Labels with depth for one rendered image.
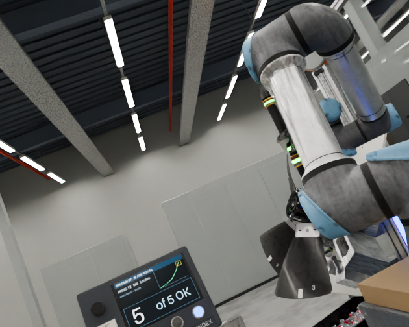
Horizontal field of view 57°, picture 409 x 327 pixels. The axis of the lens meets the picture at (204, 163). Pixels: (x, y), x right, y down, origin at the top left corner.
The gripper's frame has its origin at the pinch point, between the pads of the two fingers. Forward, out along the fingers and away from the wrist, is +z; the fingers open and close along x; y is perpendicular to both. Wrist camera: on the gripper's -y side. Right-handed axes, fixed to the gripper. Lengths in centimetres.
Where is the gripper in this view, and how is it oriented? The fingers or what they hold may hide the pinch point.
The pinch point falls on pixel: (282, 137)
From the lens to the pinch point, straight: 150.4
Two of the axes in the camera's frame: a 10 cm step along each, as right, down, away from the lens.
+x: 8.9, -3.6, 2.7
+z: -1.9, 2.5, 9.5
